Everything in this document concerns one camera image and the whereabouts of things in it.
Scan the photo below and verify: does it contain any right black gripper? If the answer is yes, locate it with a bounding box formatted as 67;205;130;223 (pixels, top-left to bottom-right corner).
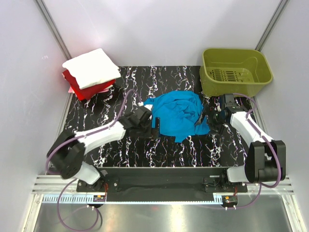
194;104;226;136

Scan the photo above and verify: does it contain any blue t-shirt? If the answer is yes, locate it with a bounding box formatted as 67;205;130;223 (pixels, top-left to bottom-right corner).
144;90;210;143

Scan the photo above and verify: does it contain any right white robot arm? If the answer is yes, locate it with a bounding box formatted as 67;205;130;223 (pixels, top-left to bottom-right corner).
197;106;286;192

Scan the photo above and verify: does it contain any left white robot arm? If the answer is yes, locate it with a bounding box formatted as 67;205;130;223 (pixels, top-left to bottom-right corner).
46;111;160;192

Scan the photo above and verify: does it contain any black marble pattern mat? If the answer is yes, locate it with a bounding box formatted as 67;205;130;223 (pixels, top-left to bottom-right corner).
63;66;248;168

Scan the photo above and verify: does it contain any olive green plastic basket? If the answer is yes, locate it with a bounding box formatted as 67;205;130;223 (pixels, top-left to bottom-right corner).
199;48;273;97

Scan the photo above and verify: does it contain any folded red t-shirt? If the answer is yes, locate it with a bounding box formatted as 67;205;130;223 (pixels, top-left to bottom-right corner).
62;70;116;101

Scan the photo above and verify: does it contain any folded white t-shirt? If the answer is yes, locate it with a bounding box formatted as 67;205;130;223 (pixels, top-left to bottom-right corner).
62;48;121;89

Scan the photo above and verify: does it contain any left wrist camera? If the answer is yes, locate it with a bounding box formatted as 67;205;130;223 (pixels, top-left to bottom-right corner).
135;104;153;121

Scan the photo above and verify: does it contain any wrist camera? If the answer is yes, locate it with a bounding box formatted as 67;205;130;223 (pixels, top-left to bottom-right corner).
135;104;153;121
219;94;237;110

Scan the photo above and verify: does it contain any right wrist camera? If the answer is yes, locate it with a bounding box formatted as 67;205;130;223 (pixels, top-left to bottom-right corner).
219;94;237;110

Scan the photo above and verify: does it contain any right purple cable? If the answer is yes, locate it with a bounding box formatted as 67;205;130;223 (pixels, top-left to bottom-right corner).
202;93;283;210

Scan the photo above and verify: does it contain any purple cable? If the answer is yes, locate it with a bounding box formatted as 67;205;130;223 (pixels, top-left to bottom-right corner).
202;93;283;210
44;88;143;230

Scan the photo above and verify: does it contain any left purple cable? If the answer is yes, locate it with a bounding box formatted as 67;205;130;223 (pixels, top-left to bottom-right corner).
44;88;143;230

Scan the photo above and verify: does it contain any left corner aluminium post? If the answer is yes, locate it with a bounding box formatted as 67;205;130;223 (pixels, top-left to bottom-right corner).
34;0;72;60

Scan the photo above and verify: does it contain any corner aluminium post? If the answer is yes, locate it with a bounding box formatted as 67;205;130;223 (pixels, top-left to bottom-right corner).
34;0;72;60
255;0;290;52

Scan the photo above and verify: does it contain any aluminium frame rail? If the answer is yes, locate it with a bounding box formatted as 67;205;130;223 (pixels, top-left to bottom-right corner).
32;175;294;195

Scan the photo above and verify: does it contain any right corner aluminium post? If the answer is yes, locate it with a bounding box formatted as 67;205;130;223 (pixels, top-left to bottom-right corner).
255;0;290;52

